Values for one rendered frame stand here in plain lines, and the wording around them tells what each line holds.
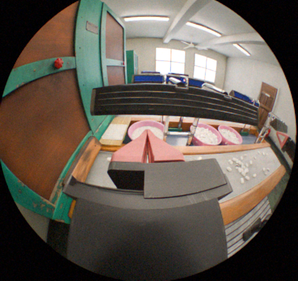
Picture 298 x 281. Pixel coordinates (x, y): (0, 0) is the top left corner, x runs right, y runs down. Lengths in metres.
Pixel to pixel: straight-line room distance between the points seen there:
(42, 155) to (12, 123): 0.15
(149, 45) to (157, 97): 5.23
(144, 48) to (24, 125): 5.31
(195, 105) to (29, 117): 0.47
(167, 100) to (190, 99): 0.06
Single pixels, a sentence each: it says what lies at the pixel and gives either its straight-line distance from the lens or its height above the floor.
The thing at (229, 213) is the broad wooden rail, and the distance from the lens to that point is 0.51.
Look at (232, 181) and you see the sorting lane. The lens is 0.62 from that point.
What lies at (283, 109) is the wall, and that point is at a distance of 5.01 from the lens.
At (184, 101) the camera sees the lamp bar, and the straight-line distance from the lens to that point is 0.24.
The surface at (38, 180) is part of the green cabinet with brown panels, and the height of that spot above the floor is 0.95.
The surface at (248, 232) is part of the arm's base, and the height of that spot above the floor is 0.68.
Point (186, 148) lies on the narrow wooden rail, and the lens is 0.56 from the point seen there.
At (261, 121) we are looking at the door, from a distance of 5.23.
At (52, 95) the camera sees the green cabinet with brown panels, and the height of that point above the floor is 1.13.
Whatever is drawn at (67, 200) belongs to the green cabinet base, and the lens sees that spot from 0.49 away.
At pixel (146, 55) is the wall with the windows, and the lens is 5.30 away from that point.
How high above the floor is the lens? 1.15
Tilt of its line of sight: 37 degrees down
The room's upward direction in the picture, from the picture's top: straight up
